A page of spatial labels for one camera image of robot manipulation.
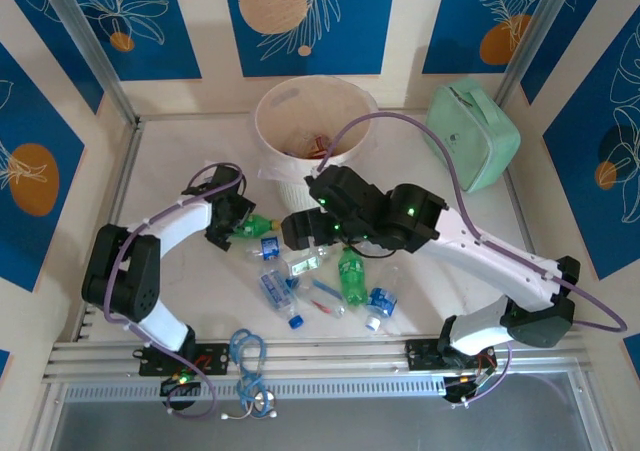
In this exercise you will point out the crushed blue label bottle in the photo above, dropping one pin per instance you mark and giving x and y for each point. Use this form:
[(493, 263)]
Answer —
[(275, 288)]

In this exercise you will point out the blue label water bottle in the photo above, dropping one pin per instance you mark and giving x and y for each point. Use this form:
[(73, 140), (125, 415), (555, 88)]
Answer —
[(269, 248)]

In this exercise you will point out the aluminium frame post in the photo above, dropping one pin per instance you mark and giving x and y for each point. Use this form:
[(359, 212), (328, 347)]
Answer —
[(537, 46), (90, 46)]

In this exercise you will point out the beige plastic bin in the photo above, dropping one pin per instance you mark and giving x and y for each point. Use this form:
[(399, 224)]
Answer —
[(272, 121)]

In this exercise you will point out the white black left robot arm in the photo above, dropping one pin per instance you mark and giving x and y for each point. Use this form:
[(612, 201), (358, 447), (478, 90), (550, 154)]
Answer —
[(125, 276)]

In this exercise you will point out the mint green zip pouch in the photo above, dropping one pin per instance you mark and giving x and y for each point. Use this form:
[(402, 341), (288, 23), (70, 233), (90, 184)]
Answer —
[(470, 131)]

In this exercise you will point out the clear bottle red blue label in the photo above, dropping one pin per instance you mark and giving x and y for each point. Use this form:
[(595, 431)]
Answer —
[(325, 298)]

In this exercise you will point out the blue label bottle white cap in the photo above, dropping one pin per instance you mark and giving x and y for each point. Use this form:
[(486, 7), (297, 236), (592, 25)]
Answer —
[(382, 298)]

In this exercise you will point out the clear bottle green label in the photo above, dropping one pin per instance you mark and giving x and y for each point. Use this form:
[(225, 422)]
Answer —
[(302, 265)]

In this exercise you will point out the blue stethoscope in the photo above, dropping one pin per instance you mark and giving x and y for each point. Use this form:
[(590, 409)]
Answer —
[(264, 397)]

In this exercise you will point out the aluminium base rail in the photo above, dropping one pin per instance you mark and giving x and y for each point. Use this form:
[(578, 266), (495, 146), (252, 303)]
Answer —
[(325, 353)]

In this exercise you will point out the black base connector block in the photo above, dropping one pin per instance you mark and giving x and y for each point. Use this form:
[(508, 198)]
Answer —
[(465, 388), (180, 393)]

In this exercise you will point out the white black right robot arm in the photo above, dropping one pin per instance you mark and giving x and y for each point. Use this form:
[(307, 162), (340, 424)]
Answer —
[(500, 266)]

